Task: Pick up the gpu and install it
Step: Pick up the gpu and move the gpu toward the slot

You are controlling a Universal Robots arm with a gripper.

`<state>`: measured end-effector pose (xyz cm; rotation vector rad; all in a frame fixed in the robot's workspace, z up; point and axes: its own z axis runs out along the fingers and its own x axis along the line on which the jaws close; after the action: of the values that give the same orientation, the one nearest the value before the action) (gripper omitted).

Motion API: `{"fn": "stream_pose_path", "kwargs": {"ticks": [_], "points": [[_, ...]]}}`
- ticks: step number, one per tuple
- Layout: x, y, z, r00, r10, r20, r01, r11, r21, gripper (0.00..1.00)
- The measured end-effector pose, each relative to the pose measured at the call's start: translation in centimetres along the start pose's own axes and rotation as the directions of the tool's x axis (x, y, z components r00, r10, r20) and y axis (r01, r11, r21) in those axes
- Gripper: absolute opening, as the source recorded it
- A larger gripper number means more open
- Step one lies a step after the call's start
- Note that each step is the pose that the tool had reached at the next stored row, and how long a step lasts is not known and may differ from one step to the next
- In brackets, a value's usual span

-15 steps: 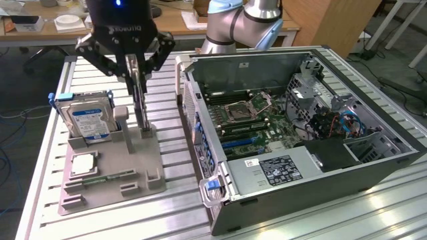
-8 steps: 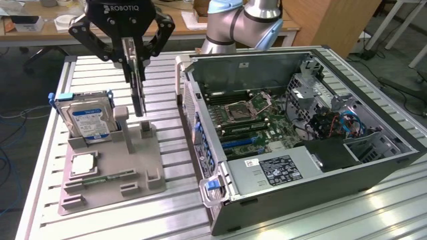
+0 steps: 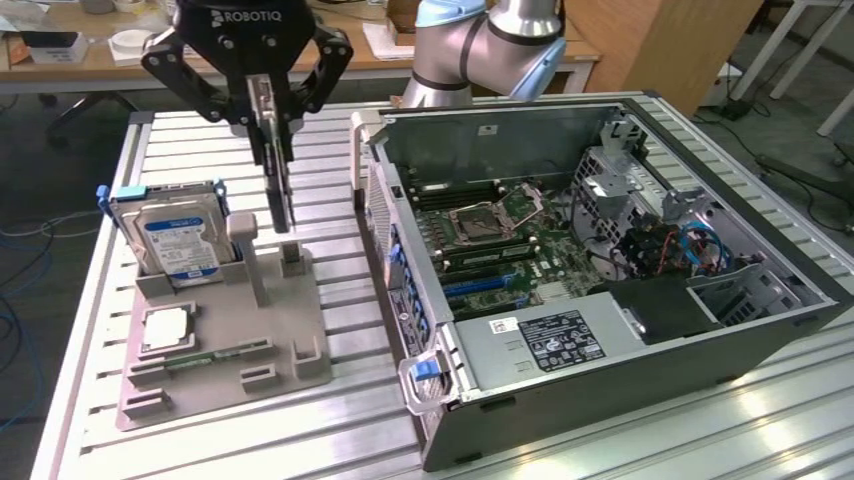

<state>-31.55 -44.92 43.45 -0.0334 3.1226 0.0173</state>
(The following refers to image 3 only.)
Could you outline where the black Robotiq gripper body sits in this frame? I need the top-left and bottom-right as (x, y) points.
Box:
(176, 0), (315, 79)

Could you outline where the graphics card with metal bracket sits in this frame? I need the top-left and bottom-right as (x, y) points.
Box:
(244, 73), (297, 235)

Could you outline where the white paper stack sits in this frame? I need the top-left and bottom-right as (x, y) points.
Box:
(363, 19), (419, 62)

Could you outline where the white round tape roll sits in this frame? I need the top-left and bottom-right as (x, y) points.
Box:
(107, 28), (154, 67)

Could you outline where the wooden desk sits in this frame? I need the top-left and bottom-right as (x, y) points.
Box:
(0, 0), (602, 96)

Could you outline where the brown cardboard box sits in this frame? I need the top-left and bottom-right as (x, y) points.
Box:
(386, 0), (423, 34)

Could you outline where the black chair base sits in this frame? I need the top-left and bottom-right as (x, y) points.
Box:
(39, 87), (202, 149)

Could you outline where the white box black top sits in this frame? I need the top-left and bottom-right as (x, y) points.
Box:
(19, 30), (90, 65)

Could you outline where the hard disk in blue caddy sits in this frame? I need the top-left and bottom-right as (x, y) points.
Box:
(98, 178), (232, 289)

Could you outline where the CPU socket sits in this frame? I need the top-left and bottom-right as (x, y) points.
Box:
(450, 202), (513, 249)

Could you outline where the metal socket cover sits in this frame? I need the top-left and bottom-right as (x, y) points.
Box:
(497, 182), (555, 226)

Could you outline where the black RAM stick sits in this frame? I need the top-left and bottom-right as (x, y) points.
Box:
(441, 238), (539, 267)

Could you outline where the blue expansion slot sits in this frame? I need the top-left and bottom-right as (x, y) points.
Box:
(443, 274), (507, 299)

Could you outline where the silver CPU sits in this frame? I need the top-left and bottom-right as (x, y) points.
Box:
(143, 307), (195, 351)

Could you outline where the green motherboard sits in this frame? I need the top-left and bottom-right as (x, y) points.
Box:
(398, 167), (613, 324)

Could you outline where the grey parts rack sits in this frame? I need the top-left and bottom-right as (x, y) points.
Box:
(116, 212), (335, 434)

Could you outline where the grey metal drive cage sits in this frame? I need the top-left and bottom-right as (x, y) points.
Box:
(573, 144), (673, 244)

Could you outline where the wooden cabinet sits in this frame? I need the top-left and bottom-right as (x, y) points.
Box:
(586, 0), (766, 119)

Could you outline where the green RAM stick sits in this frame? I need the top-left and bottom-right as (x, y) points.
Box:
(163, 347), (248, 374)

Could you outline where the grey power supply unit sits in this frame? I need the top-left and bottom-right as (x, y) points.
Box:
(453, 292), (653, 394)

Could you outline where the black plastic shroud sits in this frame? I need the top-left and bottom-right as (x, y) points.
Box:
(610, 277), (726, 346)

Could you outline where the black floor stand base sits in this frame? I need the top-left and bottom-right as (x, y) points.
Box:
(753, 152), (854, 189)

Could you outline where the grey metal disk bay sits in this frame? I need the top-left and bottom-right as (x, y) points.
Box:
(686, 259), (813, 331)

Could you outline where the black open PC case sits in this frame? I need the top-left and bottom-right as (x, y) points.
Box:
(350, 92), (854, 474)

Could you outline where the red wire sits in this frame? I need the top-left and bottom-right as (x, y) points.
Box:
(657, 227), (677, 276)

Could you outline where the blue wire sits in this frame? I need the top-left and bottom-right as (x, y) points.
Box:
(677, 219), (736, 275)

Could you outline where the white table frame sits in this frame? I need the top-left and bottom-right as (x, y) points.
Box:
(726, 0), (854, 136)

